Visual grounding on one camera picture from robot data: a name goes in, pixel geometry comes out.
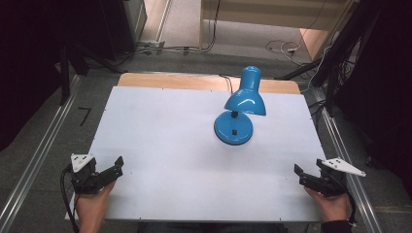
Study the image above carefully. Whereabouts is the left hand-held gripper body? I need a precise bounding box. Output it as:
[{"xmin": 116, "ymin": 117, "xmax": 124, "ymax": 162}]
[{"xmin": 66, "ymin": 152, "xmax": 114, "ymax": 195}]

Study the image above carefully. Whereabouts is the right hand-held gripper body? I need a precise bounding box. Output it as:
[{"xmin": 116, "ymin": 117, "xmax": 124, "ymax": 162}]
[{"xmin": 299, "ymin": 156, "xmax": 367, "ymax": 198}]

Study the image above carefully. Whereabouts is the person's right hand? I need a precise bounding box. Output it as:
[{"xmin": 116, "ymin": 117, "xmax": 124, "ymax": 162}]
[{"xmin": 303, "ymin": 186, "xmax": 352, "ymax": 223}]

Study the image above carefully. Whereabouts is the person's left hand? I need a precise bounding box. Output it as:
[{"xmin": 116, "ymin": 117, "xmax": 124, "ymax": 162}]
[{"xmin": 74, "ymin": 181, "xmax": 117, "ymax": 224}]

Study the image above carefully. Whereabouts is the white board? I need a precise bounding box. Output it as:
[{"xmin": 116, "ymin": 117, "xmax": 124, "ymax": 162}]
[{"xmin": 65, "ymin": 85, "xmax": 328, "ymax": 224}]

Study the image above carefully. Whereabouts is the blue desk lamp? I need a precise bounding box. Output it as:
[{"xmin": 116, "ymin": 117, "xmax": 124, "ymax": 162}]
[{"xmin": 213, "ymin": 65, "xmax": 267, "ymax": 147}]

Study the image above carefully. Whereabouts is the black metal stand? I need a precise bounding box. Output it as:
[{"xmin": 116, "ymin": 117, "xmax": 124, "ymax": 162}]
[{"xmin": 58, "ymin": 42, "xmax": 125, "ymax": 107}]

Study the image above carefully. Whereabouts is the black tripod stand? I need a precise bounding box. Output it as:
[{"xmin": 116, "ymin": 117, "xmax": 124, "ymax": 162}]
[{"xmin": 274, "ymin": 0, "xmax": 385, "ymax": 118}]

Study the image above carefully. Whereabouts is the dark curtain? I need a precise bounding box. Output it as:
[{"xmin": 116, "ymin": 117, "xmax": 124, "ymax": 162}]
[
  {"xmin": 333, "ymin": 0, "xmax": 412, "ymax": 198},
  {"xmin": 0, "ymin": 0, "xmax": 139, "ymax": 153}
]

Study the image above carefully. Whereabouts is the light wooden cabinet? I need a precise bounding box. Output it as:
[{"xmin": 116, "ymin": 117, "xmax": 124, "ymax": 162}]
[{"xmin": 198, "ymin": 0, "xmax": 361, "ymax": 61}]

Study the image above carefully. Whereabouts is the aluminium floor rail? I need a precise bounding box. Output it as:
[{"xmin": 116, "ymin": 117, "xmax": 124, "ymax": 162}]
[
  {"xmin": 0, "ymin": 74, "xmax": 83, "ymax": 233},
  {"xmin": 311, "ymin": 86, "xmax": 385, "ymax": 233}
]

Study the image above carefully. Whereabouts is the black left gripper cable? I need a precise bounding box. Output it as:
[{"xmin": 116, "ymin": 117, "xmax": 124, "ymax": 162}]
[{"xmin": 59, "ymin": 164, "xmax": 81, "ymax": 233}]

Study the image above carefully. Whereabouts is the black lamp cable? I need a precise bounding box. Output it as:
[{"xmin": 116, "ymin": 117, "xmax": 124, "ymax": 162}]
[{"xmin": 218, "ymin": 74, "xmax": 235, "ymax": 95}]

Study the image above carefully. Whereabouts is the white floor cable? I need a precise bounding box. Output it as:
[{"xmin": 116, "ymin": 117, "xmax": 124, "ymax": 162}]
[{"xmin": 264, "ymin": 39, "xmax": 303, "ymax": 66}]

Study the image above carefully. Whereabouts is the bundle of floor cables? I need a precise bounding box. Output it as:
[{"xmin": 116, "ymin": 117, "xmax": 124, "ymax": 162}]
[{"xmin": 113, "ymin": 0, "xmax": 223, "ymax": 67}]

